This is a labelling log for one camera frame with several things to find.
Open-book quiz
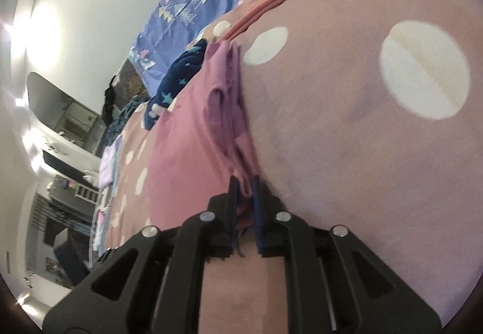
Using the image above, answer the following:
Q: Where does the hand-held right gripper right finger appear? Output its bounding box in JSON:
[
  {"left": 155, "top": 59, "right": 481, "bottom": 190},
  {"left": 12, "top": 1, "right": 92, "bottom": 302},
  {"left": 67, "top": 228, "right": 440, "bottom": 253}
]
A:
[{"left": 252, "top": 175, "right": 443, "bottom": 334}]

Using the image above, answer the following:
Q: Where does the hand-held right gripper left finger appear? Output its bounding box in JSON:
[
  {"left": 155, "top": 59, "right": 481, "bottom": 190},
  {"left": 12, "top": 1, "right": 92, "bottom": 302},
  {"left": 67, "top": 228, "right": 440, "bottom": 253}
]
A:
[{"left": 41, "top": 175, "right": 241, "bottom": 334}]

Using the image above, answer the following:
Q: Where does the pink shirt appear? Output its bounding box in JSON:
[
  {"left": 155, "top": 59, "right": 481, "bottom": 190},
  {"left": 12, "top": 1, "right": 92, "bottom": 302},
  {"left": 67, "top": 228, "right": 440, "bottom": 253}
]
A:
[{"left": 145, "top": 40, "right": 265, "bottom": 259}]

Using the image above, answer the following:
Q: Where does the pink polka dot blanket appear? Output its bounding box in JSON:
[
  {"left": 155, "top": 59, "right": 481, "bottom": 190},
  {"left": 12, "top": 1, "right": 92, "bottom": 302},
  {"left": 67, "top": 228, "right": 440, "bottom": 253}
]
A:
[{"left": 91, "top": 0, "right": 483, "bottom": 334}]

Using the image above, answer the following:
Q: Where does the lavender cloth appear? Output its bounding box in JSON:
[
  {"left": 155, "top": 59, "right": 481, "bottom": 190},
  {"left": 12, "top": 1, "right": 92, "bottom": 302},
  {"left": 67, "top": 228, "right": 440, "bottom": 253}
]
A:
[{"left": 98, "top": 136, "right": 123, "bottom": 189}]

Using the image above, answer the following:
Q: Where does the navy star print garment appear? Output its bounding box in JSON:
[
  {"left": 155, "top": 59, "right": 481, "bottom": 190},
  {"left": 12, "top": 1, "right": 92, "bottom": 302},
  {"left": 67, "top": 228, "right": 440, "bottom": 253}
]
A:
[{"left": 142, "top": 38, "right": 209, "bottom": 131}]

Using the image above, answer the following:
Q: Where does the dark patterned cloth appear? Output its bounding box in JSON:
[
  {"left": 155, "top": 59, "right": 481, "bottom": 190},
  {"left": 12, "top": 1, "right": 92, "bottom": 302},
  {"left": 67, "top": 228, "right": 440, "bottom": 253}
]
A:
[{"left": 105, "top": 94, "right": 152, "bottom": 144}]

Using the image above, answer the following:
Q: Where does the black bag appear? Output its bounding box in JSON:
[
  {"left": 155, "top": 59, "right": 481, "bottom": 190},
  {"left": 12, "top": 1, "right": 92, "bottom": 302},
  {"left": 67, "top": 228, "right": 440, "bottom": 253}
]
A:
[{"left": 101, "top": 75, "right": 122, "bottom": 124}]

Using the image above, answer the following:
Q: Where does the white dresser with mirror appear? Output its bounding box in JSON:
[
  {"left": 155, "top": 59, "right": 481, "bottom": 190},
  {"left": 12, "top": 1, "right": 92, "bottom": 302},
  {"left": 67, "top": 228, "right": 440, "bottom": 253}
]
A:
[{"left": 24, "top": 71, "right": 108, "bottom": 172}]

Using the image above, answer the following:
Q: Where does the salmon folded garment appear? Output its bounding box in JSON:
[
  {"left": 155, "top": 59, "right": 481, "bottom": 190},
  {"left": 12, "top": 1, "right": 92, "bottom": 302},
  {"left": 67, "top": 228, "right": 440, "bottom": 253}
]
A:
[{"left": 226, "top": 0, "right": 296, "bottom": 41}]

